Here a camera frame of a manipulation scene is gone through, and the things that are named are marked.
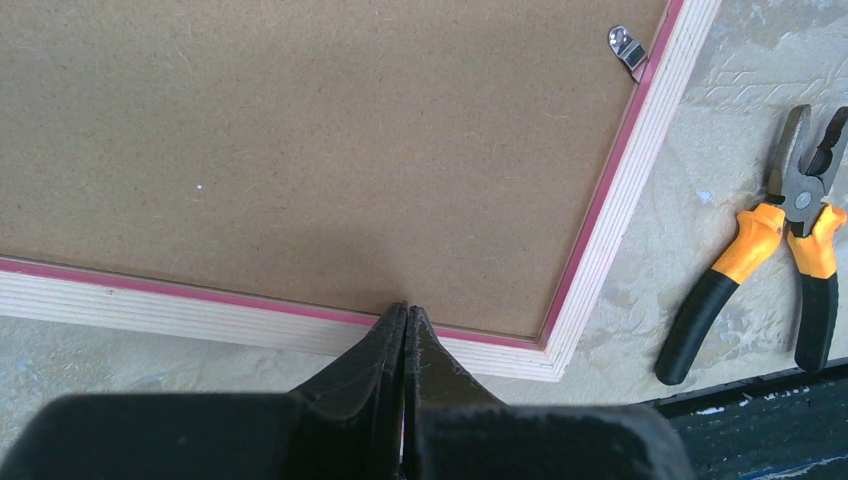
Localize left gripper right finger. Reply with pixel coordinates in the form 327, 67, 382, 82
404, 307, 695, 479

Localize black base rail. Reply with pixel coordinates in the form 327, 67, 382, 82
650, 359, 847, 479

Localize pink picture frame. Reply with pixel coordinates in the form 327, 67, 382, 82
1, 1, 719, 381

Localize silver frame clip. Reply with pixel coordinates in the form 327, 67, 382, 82
607, 24, 649, 84

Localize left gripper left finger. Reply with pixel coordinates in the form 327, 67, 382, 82
1, 303, 407, 479

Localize orange black pliers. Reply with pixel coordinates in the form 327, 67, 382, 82
654, 104, 847, 386

